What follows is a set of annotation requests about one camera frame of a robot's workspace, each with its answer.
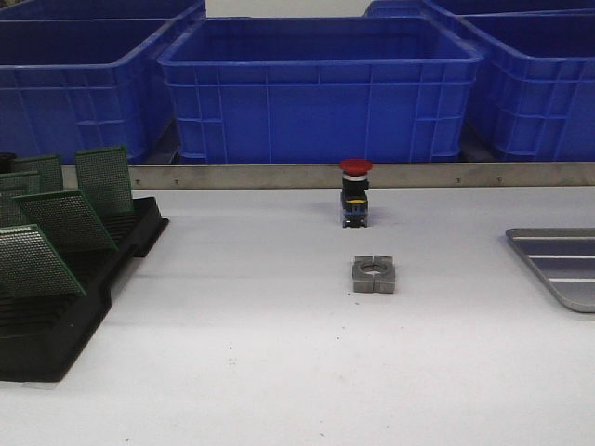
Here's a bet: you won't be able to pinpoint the green circuit board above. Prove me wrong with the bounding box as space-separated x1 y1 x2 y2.
15 190 117 252
10 154 63 193
1 170 41 228
74 146 134 216
1 224 86 298

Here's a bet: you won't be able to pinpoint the silver metal tray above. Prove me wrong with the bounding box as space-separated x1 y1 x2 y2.
506 228 594 313

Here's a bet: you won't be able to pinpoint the black slotted board rack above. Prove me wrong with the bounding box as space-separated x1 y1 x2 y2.
0 152 170 384

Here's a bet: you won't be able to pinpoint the red emergency stop button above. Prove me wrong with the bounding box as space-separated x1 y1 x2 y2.
339 158 373 228

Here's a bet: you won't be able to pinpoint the grey metal clamp block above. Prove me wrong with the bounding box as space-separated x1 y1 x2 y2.
351 255 396 294

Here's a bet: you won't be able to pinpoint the centre blue plastic crate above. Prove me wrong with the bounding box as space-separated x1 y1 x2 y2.
159 17 482 164

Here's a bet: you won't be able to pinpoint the blue plastic crate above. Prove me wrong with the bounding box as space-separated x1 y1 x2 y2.
1 19 178 164
159 17 482 164
457 13 595 163

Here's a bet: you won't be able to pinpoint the far right blue crate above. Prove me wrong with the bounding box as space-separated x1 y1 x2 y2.
364 0 594 17

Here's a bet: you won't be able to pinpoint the right blue plastic crate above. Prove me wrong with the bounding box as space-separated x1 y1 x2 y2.
457 13 595 163

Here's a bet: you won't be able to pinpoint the left blue plastic crate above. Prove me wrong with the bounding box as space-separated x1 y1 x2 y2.
1 19 178 164

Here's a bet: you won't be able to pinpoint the far left blue crate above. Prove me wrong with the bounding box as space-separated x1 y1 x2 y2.
1 0 206 20

